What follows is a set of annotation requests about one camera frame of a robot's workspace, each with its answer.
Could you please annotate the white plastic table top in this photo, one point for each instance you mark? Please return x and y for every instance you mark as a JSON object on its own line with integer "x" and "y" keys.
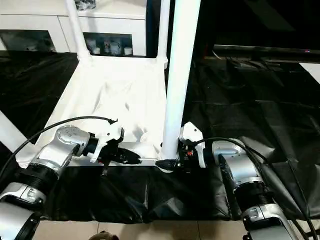
{"x": 100, "y": 87}

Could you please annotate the white plastic table leg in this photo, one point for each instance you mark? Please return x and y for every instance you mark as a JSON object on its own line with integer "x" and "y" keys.
{"x": 11, "y": 130}
{"x": 77, "y": 32}
{"x": 162, "y": 32}
{"x": 180, "y": 75}

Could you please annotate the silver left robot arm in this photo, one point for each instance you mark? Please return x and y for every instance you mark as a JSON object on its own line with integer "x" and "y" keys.
{"x": 62, "y": 145}

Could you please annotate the black mat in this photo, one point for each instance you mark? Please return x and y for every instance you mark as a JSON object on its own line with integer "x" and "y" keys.
{"x": 250, "y": 112}

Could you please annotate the white glass-door cabinet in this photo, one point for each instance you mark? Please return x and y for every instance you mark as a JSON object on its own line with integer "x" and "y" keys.
{"x": 112, "y": 25}

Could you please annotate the long black bar device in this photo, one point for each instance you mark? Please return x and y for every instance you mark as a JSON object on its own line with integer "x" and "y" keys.
{"x": 265, "y": 50}

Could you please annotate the white flat board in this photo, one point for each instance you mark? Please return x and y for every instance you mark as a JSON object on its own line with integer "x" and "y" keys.
{"x": 312, "y": 71}

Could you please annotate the dark grey bundle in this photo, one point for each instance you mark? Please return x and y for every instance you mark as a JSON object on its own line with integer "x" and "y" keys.
{"x": 85, "y": 3}

